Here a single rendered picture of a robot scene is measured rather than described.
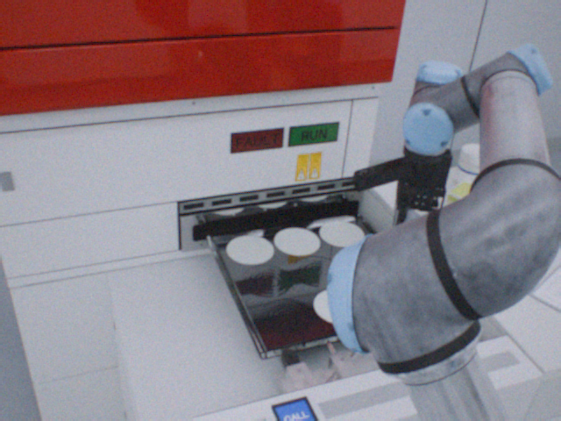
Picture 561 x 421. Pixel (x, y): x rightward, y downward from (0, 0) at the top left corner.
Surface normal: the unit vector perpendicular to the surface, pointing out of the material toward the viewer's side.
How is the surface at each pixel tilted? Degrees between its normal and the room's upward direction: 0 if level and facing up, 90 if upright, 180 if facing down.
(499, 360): 0
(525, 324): 0
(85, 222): 90
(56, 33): 90
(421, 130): 90
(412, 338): 70
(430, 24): 90
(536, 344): 0
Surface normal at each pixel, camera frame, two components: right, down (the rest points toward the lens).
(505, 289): 0.12, 0.47
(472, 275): -0.37, 0.24
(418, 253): -0.63, -0.30
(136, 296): 0.07, -0.83
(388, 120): 0.35, 0.54
